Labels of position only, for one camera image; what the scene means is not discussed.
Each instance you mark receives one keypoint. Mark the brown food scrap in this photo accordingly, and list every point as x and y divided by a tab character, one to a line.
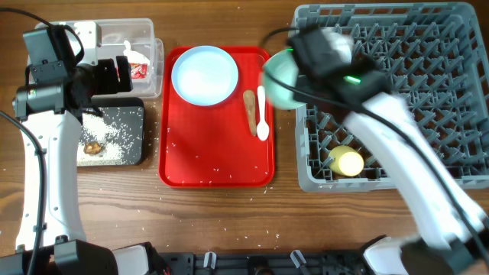
93	148

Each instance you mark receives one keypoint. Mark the grey-blue dishwasher rack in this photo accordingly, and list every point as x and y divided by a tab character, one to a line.
434	57

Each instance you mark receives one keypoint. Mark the white rice pile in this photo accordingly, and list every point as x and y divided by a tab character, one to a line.
103	137

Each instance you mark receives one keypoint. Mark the black waste tray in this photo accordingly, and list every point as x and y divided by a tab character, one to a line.
122	133

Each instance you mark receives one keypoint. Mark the yellow plastic cup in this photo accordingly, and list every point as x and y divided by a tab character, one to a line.
346	161

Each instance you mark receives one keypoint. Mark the large pale blue plate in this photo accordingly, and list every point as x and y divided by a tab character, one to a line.
205	75

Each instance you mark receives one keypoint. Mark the pale green bowl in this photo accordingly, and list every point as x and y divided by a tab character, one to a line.
283	68

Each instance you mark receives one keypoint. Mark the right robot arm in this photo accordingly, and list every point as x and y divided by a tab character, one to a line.
452	228

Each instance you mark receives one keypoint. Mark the red plastic tray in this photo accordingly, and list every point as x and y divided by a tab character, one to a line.
212	147

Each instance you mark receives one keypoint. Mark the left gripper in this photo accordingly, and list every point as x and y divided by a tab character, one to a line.
109	83

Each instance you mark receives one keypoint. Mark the brown root vegetable piece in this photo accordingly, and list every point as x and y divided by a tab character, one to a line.
250	108

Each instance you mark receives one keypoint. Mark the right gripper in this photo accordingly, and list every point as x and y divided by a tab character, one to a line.
297	88

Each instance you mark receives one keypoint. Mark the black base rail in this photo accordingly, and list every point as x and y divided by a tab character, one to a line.
293	263

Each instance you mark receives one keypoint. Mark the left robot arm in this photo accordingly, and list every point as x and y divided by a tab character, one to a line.
51	239

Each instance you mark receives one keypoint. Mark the white plastic spoon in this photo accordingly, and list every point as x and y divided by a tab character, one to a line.
263	129

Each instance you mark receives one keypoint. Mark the clear plastic waste bin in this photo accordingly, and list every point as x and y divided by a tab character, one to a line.
133	38

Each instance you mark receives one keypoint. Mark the white crumpled tissue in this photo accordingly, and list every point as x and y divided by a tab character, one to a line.
134	56

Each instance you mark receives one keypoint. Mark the red snack wrapper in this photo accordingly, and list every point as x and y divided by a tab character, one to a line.
138	70

